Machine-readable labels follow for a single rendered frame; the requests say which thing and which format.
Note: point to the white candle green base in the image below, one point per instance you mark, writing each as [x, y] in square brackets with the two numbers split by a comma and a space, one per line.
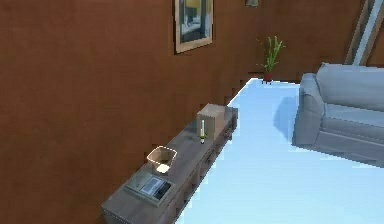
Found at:
[202, 130]

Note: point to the brown cardboard box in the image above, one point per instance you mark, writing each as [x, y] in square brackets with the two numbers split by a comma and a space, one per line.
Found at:
[213, 120]

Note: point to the long grey-brown wooden stand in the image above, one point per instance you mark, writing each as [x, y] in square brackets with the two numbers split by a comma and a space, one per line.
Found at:
[193, 156]

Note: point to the green house plant red pot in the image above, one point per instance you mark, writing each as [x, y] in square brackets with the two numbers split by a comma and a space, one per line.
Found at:
[271, 56]

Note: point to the grey sofa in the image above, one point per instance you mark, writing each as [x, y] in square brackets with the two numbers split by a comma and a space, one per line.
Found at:
[343, 110]

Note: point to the wood-framed wall picture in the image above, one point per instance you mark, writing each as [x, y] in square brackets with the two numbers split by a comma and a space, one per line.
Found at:
[193, 23]

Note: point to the small dark wall fixture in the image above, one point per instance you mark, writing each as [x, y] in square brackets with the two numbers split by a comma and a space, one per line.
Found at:
[252, 2]

